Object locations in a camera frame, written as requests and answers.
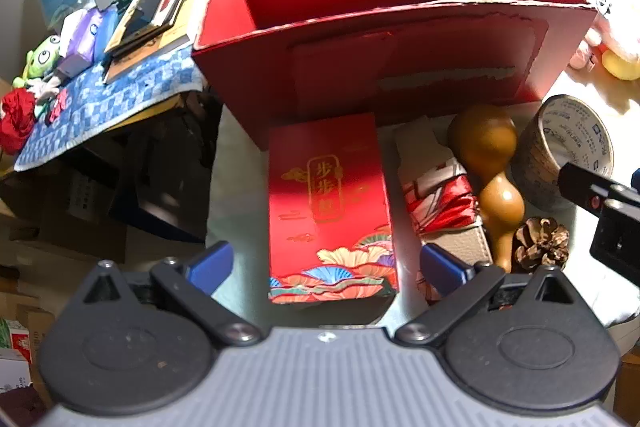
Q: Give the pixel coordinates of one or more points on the brown pine cone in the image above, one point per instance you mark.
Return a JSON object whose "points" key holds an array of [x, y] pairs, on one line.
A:
{"points": [[542, 244]]}

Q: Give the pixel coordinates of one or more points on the large red cardboard box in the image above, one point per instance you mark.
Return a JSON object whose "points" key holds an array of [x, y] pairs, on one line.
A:
{"points": [[380, 57]]}

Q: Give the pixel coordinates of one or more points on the yellow toy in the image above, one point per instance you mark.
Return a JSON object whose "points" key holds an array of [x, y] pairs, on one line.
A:
{"points": [[622, 66]]}

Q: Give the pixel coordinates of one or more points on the blue tissue pack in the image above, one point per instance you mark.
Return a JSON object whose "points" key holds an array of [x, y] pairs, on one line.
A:
{"points": [[107, 32]]}

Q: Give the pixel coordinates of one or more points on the red fabric flower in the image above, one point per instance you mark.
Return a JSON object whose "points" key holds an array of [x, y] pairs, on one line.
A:
{"points": [[15, 119]]}

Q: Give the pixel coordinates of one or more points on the printed tape roll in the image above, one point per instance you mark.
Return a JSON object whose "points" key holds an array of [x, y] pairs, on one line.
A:
{"points": [[537, 157]]}

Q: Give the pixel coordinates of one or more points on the purple white tissue pack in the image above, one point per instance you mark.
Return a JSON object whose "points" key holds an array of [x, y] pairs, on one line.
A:
{"points": [[80, 32]]}

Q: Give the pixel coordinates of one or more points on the red printed gift box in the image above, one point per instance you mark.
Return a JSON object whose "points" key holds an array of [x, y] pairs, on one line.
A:
{"points": [[330, 207]]}

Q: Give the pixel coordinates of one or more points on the brown gourd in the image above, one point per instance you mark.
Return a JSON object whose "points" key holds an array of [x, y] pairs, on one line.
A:
{"points": [[482, 137]]}

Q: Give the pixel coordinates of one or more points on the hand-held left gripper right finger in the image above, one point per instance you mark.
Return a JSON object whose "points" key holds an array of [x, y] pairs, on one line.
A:
{"points": [[442, 267]]}

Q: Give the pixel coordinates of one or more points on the dark cover book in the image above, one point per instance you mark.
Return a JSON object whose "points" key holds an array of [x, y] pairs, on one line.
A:
{"points": [[145, 14]]}

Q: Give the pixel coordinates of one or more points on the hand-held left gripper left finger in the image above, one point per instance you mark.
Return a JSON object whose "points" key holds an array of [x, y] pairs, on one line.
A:
{"points": [[212, 264]]}

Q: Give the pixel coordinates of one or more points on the small red patterned item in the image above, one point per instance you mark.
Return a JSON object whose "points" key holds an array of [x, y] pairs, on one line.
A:
{"points": [[59, 107]]}

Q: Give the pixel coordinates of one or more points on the stack of books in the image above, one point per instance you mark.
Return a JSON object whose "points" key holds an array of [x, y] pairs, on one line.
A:
{"points": [[175, 37]]}

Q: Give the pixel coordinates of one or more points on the small grey box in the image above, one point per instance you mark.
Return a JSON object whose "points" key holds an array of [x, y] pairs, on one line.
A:
{"points": [[72, 66]]}

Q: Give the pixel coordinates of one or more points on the fluffy plush toy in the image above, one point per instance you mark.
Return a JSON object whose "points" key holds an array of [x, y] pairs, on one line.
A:
{"points": [[617, 17]]}

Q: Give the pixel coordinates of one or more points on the blue patterned cloth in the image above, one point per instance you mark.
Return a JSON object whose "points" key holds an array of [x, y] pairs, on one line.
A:
{"points": [[100, 107]]}

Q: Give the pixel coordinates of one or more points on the red white patterned purse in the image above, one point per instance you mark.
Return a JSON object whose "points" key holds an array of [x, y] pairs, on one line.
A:
{"points": [[440, 197]]}

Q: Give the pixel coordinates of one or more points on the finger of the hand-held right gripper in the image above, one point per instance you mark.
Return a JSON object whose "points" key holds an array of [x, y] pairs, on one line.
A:
{"points": [[582, 184]]}

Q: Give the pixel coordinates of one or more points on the green frog plush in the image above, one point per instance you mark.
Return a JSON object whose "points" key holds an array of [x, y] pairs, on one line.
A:
{"points": [[42, 57]]}

